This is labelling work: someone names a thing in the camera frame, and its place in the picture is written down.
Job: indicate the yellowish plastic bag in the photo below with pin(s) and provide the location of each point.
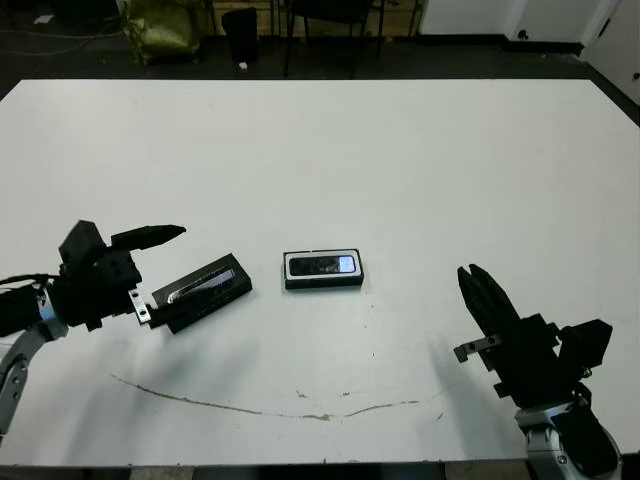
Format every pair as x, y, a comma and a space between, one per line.
160, 30

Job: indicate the black round wall knob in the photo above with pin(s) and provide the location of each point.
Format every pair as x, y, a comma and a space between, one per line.
524, 34

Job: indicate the black printed box lid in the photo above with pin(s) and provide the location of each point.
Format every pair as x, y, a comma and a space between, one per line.
210, 290

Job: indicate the black waste bin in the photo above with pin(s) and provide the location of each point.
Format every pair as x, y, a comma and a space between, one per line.
241, 35

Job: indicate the black camera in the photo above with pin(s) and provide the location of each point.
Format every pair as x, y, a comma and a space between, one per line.
315, 265

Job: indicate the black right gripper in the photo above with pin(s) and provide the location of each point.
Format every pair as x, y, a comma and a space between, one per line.
530, 360

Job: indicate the black office chair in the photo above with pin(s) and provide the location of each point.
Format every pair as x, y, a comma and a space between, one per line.
330, 15

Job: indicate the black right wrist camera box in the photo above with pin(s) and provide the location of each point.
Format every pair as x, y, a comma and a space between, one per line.
587, 345

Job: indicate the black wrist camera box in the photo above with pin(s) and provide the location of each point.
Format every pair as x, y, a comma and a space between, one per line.
82, 245
587, 345

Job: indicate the white paper sheet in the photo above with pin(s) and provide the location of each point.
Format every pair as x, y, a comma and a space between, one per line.
44, 19

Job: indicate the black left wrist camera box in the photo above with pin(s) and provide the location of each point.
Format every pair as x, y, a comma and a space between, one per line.
82, 245

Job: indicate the black box base white insert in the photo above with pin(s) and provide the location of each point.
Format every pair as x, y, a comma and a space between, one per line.
322, 283

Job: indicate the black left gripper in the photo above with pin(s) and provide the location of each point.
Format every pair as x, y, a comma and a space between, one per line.
95, 292

